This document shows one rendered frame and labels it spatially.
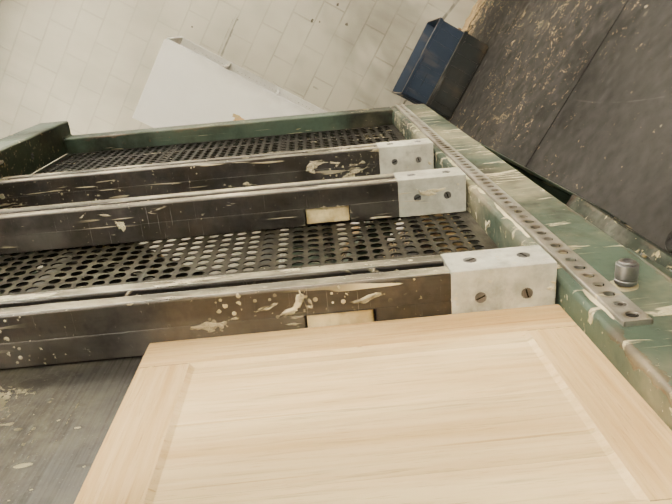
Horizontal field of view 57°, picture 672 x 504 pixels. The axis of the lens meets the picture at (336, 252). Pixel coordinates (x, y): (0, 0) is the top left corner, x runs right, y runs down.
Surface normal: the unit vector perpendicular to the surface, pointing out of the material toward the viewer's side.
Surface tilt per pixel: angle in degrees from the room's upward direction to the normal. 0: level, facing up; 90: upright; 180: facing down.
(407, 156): 90
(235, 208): 90
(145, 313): 90
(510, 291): 90
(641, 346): 58
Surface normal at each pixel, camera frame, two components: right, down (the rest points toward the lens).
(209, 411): -0.08, -0.93
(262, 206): 0.05, 0.35
